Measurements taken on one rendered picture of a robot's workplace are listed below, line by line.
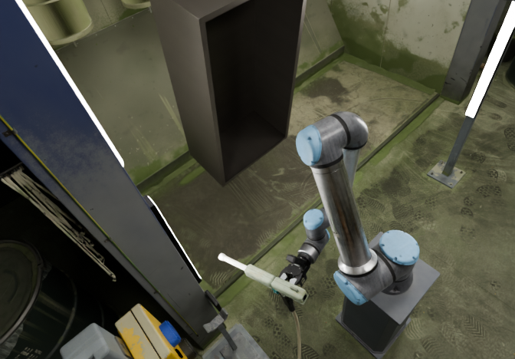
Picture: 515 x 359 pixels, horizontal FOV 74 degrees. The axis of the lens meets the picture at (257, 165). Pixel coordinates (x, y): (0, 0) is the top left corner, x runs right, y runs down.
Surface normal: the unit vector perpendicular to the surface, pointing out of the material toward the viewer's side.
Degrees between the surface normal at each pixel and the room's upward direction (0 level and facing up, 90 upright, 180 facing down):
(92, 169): 90
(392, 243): 5
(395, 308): 0
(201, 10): 12
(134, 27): 57
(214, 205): 0
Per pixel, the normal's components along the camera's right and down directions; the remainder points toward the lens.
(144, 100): 0.48, 0.06
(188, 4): 0.01, -0.55
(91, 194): 0.66, 0.50
